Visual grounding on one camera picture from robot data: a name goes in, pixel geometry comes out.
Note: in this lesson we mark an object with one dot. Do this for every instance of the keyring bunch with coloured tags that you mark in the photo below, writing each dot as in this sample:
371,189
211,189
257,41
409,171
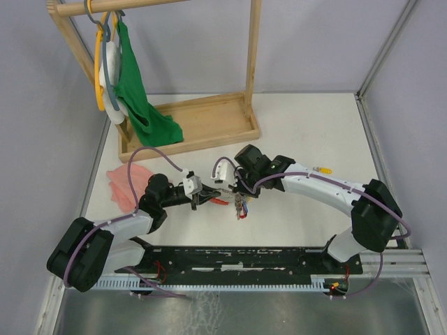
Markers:
238,200

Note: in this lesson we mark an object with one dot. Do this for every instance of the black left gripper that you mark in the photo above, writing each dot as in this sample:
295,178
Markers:
206,194

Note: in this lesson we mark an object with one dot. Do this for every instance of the wooden clothes rack frame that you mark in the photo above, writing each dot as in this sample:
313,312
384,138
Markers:
215,42

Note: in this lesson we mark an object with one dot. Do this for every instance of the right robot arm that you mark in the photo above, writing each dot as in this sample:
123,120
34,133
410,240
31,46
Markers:
372,209

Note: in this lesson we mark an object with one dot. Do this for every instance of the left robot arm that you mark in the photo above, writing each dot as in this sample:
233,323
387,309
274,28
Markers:
89,249

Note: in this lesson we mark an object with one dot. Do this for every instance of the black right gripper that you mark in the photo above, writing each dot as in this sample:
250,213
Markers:
240,188

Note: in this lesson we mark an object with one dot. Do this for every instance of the wooden rack base tray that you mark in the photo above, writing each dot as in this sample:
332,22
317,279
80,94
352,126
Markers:
211,121

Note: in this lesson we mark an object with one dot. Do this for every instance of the green cloth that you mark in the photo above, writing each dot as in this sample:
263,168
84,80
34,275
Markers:
151,127

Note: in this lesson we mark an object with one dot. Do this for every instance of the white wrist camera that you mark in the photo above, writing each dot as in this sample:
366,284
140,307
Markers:
192,184
224,173

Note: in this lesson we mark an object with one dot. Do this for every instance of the grey hanger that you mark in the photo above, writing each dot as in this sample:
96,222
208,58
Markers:
107,61

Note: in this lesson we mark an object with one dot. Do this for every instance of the yellow hanger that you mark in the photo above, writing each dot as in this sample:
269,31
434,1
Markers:
106,28

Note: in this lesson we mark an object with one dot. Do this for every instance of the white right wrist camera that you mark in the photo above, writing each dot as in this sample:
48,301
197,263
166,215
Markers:
224,173

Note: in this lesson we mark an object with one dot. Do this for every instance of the pink cloth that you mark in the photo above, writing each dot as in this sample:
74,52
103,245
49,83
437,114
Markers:
120,187

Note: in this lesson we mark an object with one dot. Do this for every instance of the white cloth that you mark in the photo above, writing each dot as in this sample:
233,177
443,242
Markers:
108,78

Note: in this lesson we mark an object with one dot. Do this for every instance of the yellow tag key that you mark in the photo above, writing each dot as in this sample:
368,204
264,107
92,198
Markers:
324,170

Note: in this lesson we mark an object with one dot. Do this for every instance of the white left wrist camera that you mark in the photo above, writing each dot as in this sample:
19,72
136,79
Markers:
192,184

